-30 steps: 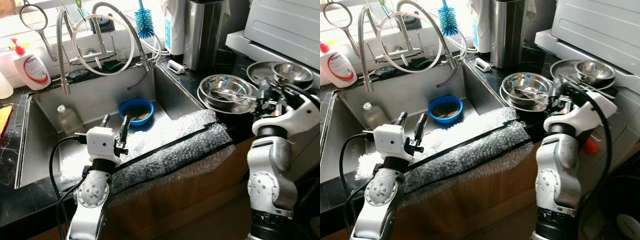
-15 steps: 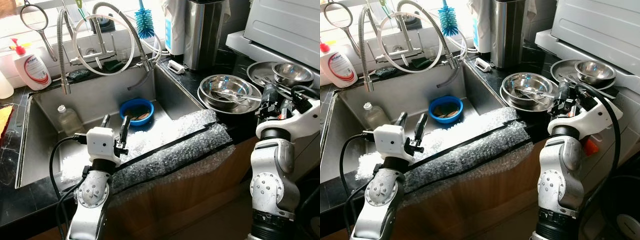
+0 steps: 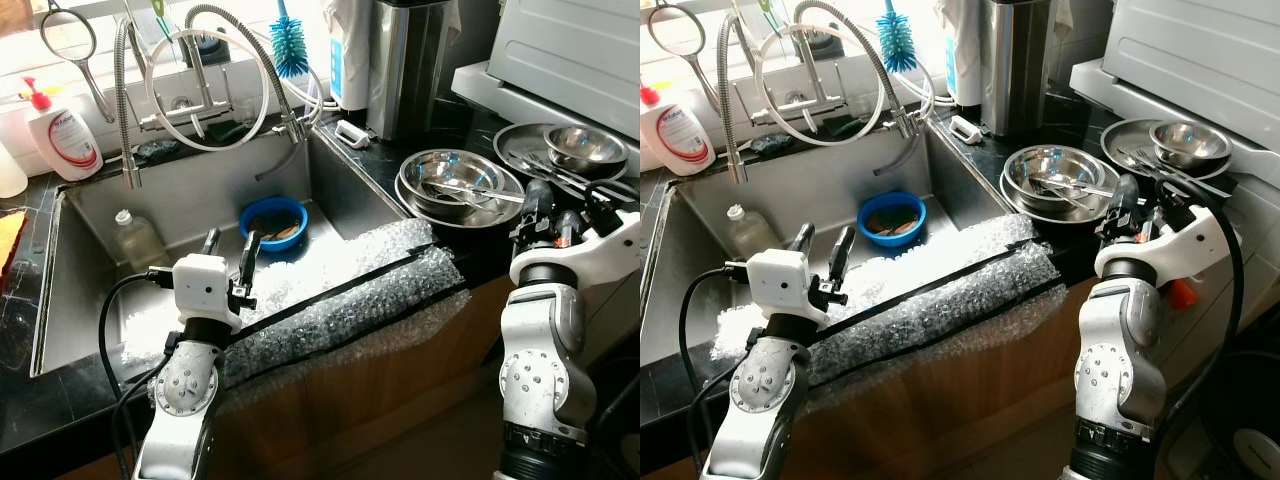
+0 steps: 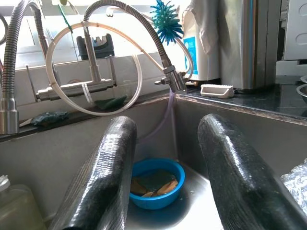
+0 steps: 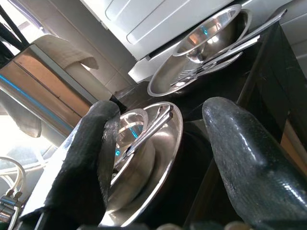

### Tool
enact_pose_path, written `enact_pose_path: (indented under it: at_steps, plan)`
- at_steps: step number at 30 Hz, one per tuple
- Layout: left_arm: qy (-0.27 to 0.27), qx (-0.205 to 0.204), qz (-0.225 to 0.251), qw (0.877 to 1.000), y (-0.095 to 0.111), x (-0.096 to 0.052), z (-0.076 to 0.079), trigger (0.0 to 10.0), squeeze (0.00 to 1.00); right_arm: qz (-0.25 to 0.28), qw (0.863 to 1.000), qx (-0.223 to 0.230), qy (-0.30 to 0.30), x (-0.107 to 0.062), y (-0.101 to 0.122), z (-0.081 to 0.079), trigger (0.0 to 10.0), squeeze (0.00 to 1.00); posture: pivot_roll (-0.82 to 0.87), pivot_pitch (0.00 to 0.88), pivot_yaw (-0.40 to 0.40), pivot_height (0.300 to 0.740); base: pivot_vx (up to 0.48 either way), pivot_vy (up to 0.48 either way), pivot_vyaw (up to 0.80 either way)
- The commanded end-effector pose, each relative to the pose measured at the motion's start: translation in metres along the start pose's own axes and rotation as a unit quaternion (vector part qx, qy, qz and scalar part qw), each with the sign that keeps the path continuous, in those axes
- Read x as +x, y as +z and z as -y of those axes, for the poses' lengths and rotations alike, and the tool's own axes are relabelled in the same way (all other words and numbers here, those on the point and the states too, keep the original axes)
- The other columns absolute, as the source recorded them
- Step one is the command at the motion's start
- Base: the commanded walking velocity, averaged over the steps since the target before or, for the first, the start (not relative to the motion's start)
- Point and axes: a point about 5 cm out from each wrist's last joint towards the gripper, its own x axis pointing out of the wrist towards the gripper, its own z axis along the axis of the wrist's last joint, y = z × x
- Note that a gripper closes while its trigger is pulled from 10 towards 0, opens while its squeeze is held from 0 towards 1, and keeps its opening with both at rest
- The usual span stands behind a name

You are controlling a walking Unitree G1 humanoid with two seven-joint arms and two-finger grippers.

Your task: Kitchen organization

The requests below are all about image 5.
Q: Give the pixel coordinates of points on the small steel bowl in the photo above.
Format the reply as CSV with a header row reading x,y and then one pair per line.
x,y
211,36

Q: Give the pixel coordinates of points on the large steel bowl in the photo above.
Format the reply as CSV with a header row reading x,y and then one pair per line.
x,y
165,148

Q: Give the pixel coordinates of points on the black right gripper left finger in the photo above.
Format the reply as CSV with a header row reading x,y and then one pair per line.
x,y
79,167

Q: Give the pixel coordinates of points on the medium steel bowl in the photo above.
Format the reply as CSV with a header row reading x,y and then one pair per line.
x,y
134,177

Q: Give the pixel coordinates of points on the tall steel canister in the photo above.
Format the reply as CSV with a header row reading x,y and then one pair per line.
x,y
48,81

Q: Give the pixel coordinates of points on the wooden sink cabinet front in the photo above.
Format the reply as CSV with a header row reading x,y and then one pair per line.
x,y
295,143

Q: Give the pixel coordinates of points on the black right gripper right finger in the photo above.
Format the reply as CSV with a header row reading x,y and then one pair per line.
x,y
244,172

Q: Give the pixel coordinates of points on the steel spoon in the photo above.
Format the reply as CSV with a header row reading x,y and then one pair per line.
x,y
151,129
157,131

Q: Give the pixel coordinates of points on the white countertop appliance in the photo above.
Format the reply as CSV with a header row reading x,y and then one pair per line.
x,y
156,24

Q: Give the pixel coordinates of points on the steel plate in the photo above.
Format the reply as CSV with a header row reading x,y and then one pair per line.
x,y
165,79

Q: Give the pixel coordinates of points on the steel fork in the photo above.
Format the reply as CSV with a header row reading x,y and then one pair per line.
x,y
263,24
216,63
239,45

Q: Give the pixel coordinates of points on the white unit blue label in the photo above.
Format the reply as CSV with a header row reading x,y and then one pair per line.
x,y
72,55

